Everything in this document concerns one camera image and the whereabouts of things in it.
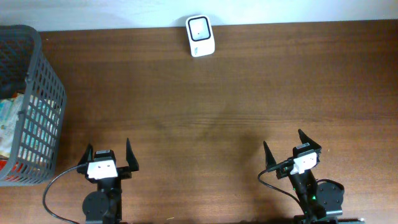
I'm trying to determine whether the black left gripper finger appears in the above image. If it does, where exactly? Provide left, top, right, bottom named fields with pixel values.
left=78, top=144, right=93, bottom=165
left=126, top=138, right=139, bottom=172

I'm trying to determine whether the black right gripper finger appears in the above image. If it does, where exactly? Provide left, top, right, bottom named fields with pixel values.
left=263, top=141, right=277, bottom=170
left=298, top=129, right=322, bottom=149

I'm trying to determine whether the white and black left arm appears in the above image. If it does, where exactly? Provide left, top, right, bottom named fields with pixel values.
left=77, top=139, right=139, bottom=223

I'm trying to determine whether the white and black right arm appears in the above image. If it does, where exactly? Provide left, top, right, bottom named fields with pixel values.
left=257, top=129, right=365, bottom=224

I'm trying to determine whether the white barcode scanner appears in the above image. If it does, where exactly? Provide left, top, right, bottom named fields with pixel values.
left=185, top=15, right=215, bottom=57

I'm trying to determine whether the grey plastic mesh basket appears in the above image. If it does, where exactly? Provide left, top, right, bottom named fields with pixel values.
left=1, top=25, right=67, bottom=187

